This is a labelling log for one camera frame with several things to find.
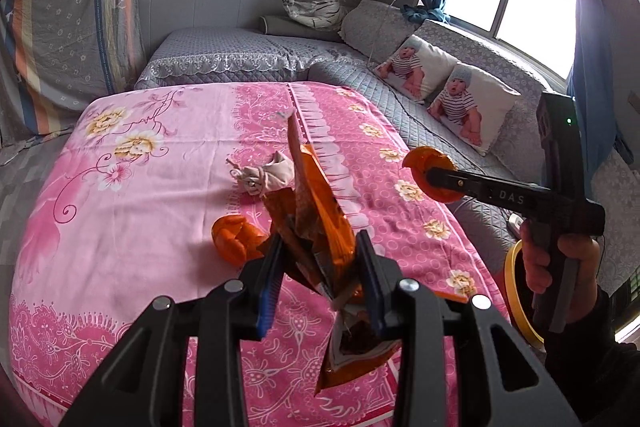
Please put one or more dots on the orange snack packet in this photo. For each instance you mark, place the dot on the orange snack packet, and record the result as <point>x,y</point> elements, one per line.
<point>320,207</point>

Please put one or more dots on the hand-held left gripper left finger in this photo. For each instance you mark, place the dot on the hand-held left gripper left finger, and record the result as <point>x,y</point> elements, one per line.
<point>270,287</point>

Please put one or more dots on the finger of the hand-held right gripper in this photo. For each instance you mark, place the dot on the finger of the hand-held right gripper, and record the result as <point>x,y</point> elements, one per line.
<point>452,184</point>

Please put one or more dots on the grey patterned bedspread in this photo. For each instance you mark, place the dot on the grey patterned bedspread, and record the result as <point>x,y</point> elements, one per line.
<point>30,187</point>

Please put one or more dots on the grey bolster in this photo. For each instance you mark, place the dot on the grey bolster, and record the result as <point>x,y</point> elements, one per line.
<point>280,26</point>

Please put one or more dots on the white charger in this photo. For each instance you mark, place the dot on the white charger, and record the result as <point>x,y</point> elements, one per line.
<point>515,222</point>

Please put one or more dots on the cream knotted cloth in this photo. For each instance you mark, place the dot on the cream knotted cloth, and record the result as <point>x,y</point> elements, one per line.
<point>275,174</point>

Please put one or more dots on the grey quilted sofa cover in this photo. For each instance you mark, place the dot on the grey quilted sofa cover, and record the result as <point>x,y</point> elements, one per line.
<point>225,47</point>

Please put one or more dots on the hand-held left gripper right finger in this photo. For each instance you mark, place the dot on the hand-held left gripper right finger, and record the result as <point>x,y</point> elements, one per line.
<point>370,282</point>

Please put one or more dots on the person's right forearm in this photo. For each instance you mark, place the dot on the person's right forearm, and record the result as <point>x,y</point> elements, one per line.
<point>600,367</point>

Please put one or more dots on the striped quilt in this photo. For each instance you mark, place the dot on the striped quilt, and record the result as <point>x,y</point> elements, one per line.
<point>65,22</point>

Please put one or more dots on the baby print pillow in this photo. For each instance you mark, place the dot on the baby print pillow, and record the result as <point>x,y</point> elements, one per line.
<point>415,67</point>
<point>472,107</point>

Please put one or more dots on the yellow rimmed bin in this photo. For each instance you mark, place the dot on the yellow rimmed bin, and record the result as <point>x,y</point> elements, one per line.
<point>515,297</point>

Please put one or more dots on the grey quilted cushion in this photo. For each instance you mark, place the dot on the grey quilted cushion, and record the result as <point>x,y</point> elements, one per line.
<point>375,24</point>

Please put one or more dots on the orange peel piece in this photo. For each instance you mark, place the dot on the orange peel piece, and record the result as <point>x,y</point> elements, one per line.
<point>232,239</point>
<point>425,159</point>

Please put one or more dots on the pink floral bedsheet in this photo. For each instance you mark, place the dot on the pink floral bedsheet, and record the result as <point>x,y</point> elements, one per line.
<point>150,207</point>

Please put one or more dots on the tiger plush in plastic bag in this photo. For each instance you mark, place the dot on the tiger plush in plastic bag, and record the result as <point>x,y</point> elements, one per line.
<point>315,2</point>

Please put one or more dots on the person's right hand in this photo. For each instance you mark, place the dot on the person's right hand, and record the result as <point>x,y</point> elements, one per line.
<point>582,272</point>

